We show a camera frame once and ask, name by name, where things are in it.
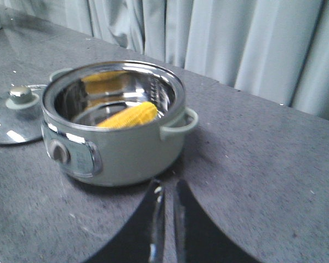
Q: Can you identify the glass pot lid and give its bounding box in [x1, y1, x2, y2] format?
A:
[0, 84, 47, 146]

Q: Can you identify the white pleated curtain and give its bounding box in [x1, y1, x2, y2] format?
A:
[1, 1, 329, 120]

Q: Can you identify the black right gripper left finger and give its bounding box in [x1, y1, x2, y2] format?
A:
[85, 180, 165, 262]

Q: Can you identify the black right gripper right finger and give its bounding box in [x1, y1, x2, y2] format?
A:
[173, 180, 258, 262]

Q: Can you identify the yellow corn cob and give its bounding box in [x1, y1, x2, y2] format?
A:
[97, 101, 157, 129]

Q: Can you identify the green electric cooking pot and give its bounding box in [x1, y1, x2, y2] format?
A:
[42, 60, 198, 187]

